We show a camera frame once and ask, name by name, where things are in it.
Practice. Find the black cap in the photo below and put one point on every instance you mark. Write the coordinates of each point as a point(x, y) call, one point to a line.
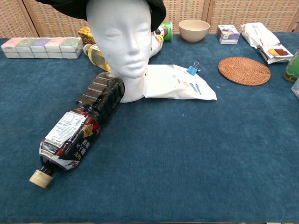
point(70, 7)

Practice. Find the white foam mannequin head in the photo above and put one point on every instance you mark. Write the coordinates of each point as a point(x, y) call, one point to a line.
point(121, 35)

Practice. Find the white printed plastic bag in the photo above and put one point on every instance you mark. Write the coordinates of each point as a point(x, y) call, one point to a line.
point(175, 86)

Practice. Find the blue table cloth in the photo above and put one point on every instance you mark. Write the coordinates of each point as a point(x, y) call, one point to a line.
point(187, 151)

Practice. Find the large dark tea bottle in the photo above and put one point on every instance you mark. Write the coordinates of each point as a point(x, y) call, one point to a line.
point(93, 112)

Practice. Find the blue binder clip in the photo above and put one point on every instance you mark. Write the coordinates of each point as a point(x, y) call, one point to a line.
point(192, 70)

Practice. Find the white bottle with gold cap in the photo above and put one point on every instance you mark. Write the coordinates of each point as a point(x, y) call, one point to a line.
point(157, 44)

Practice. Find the clear bottle with yellow liquid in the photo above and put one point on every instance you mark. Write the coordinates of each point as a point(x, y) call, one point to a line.
point(95, 56)

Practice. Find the green Pringles can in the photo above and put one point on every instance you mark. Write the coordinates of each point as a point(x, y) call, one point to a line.
point(167, 31)

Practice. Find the beige bowl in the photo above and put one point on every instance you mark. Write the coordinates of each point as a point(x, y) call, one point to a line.
point(194, 31)

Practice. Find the gold yellow biscuit pack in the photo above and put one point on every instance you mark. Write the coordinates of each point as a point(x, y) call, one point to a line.
point(85, 37)

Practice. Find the round woven rattan coaster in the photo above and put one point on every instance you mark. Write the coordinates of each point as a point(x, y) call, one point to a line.
point(244, 71)

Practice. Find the purple white juice carton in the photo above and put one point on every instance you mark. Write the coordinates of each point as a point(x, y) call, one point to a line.
point(227, 35)

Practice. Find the multicolour tissue pack row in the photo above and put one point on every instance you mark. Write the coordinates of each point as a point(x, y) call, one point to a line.
point(42, 47)

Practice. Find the white pink snack bag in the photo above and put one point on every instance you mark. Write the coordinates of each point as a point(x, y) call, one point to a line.
point(259, 33)

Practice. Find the woven bamboo folding screen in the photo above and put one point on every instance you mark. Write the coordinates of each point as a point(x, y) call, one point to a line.
point(245, 14)

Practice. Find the small packet with fruit print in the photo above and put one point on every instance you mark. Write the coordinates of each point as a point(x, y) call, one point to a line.
point(276, 54)

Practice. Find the white pink milk carton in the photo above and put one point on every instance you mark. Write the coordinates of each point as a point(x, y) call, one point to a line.
point(296, 89)

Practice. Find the green egg-shaped toy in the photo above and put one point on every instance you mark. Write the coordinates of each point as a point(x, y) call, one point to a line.
point(293, 68)

